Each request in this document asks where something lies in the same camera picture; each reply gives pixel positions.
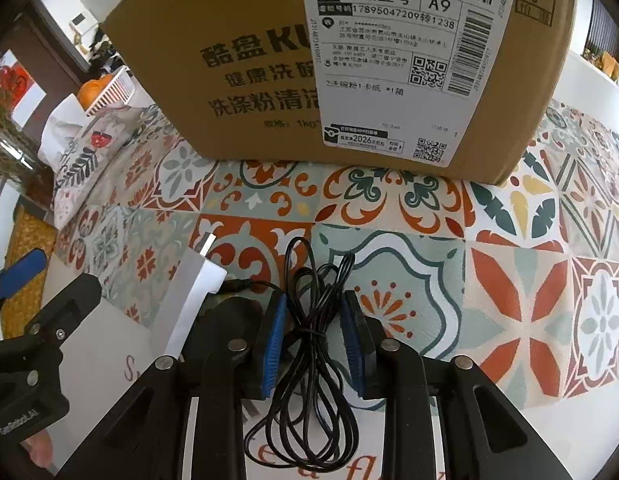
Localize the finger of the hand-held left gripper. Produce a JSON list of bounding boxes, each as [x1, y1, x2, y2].
[[0, 248, 47, 311], [0, 274, 102, 377]]

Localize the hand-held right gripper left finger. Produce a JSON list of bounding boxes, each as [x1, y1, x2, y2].
[[54, 290, 290, 480]]

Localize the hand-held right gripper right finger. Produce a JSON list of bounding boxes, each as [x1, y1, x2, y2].
[[339, 289, 573, 480]]

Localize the black cable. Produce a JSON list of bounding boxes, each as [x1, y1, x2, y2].
[[224, 236, 361, 472]]

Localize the brown cardboard box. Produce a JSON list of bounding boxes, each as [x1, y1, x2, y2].
[[100, 0, 579, 186]]

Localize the yellow woven placemat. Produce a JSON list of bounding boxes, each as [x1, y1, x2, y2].
[[0, 205, 57, 331]]

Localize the white printed card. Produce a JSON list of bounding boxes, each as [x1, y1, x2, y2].
[[19, 280, 450, 480]]

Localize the white usb adapter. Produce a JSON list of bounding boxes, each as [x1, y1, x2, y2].
[[162, 231, 228, 361]]

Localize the dried grass bunch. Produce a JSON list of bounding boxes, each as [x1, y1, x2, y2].
[[0, 85, 50, 186]]

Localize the white tissue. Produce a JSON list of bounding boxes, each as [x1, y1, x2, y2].
[[39, 95, 97, 161]]

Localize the white slatted fruit basket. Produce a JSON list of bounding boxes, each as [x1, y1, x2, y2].
[[84, 66, 136, 117]]

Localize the brown wooden door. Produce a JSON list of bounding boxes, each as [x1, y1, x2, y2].
[[9, 15, 97, 106]]

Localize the plush toys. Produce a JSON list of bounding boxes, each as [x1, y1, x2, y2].
[[89, 30, 120, 73]]

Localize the red wall poster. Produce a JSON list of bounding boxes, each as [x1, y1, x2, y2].
[[0, 50, 47, 111]]

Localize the dark slatted wall panel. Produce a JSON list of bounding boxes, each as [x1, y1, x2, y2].
[[587, 0, 619, 56]]

